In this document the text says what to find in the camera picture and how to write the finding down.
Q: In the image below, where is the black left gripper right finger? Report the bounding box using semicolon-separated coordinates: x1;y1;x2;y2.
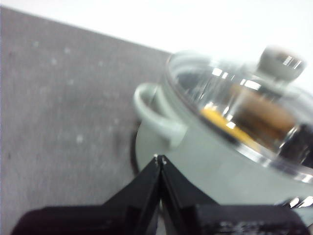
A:
158;154;311;235

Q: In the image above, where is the pale green electric steamer pot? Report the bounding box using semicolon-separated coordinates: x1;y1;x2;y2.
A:
133;50;313;235

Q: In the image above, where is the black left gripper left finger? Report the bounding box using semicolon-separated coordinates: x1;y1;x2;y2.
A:
11;154;161;235

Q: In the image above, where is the yellow corn cob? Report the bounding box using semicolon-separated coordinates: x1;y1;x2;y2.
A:
200;102;260;150

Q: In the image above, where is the glass lid with green knob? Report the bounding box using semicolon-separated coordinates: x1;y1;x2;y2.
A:
165;45;313;184

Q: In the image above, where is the brown food item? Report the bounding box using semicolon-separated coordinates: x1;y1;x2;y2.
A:
229;84;297;145

